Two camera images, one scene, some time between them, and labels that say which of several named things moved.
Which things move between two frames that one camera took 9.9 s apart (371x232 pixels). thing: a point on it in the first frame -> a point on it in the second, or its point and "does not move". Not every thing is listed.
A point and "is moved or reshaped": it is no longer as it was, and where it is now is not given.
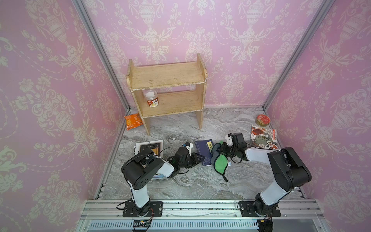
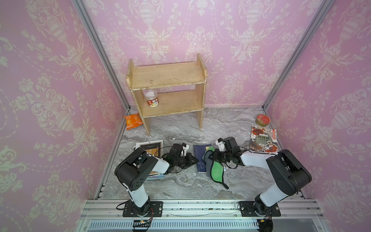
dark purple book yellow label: [205, 147] is moved or reshaped
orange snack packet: [133, 121] does not move
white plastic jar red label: [151, 95] does not move
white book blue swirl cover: [158, 176] does not move
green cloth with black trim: [220, 161] is moved or reshaped
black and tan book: [157, 147] does not move
